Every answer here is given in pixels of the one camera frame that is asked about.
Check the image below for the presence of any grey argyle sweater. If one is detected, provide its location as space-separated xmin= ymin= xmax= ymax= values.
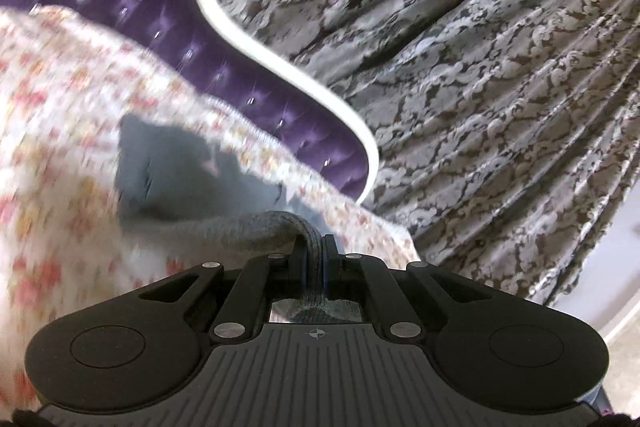
xmin=114 ymin=114 xmax=362 ymax=325

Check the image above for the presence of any floral blanket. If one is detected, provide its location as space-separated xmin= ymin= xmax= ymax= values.
xmin=0 ymin=4 xmax=422 ymax=414

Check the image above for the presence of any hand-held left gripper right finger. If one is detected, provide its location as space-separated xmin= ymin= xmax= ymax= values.
xmin=322 ymin=234 xmax=482 ymax=342

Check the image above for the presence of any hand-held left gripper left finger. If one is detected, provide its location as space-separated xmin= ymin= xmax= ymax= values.
xmin=137 ymin=234 xmax=307 ymax=344

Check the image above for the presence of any grey damask curtain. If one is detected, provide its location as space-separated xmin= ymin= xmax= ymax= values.
xmin=212 ymin=0 xmax=640 ymax=308

